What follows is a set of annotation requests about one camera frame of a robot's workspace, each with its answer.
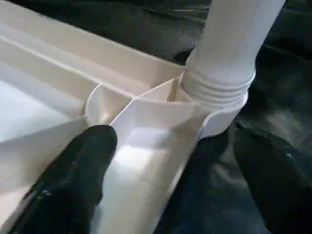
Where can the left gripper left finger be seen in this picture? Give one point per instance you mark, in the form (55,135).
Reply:
(68,185)

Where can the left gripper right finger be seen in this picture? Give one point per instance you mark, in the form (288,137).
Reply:
(280,190)

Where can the white plastic table top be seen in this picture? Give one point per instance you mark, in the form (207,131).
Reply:
(146,117)

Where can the white plastic table leg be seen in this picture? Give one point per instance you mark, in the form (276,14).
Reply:
(231,36)

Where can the black mat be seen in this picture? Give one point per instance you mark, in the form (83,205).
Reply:
(280,85)

